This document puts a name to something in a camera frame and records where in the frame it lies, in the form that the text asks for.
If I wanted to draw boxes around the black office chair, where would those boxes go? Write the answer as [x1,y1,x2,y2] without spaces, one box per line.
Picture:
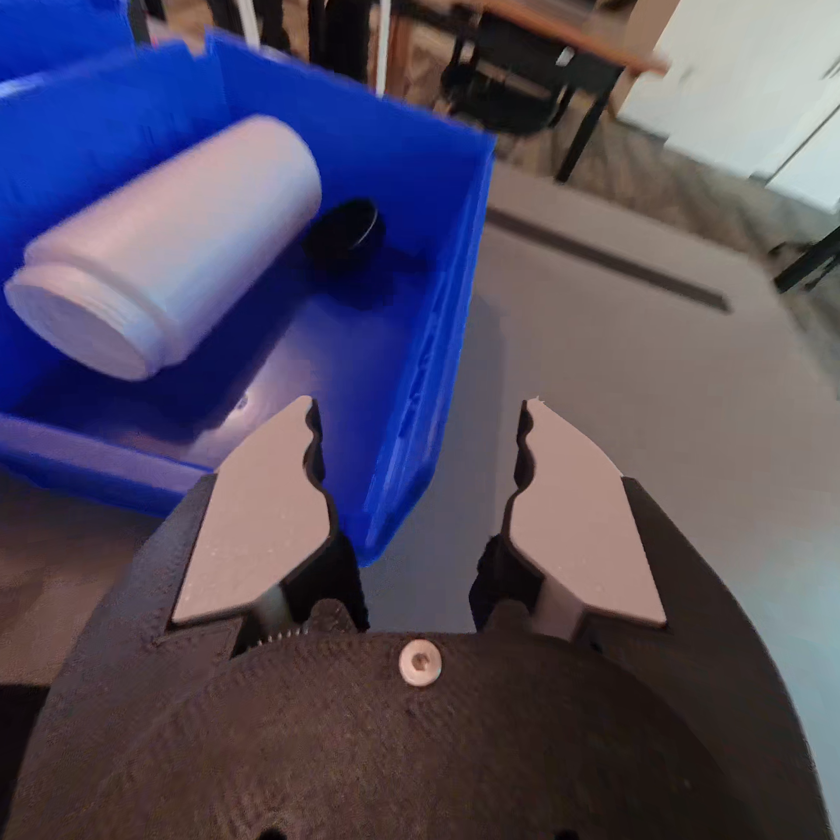
[440,13,624,135]

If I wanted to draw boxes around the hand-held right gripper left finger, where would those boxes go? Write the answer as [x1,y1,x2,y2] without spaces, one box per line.
[171,395,340,643]

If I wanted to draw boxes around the white plastic bottle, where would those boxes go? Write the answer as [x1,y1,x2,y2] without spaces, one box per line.
[3,115,324,382]

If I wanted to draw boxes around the blue plastic bin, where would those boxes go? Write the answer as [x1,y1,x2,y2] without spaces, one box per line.
[0,0,137,83]
[0,29,497,568]

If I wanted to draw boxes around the black bottle lid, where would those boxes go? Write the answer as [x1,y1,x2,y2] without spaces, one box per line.
[302,199,387,273]

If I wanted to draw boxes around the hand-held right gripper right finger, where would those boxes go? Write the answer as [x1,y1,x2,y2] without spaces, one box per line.
[500,397,668,643]

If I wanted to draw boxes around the person's black trousers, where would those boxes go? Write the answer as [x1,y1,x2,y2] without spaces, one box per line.
[0,682,56,840]

